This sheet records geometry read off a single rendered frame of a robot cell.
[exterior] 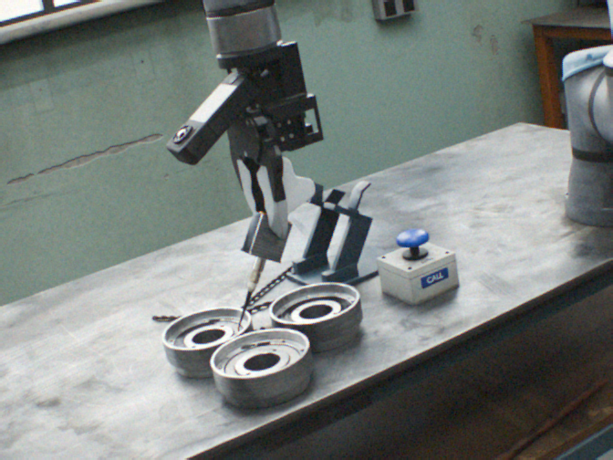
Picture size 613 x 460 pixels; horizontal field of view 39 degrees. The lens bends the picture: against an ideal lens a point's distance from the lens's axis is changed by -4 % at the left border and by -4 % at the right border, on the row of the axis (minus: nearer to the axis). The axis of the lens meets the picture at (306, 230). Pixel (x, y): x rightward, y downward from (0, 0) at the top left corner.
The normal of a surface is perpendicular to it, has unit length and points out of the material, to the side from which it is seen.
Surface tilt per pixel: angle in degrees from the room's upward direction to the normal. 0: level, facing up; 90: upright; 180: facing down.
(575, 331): 0
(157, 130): 90
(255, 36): 90
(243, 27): 90
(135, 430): 0
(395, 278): 90
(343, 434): 0
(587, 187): 72
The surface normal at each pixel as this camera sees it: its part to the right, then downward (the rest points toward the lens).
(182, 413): -0.18, -0.92
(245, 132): -0.83, 0.33
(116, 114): 0.48, 0.21
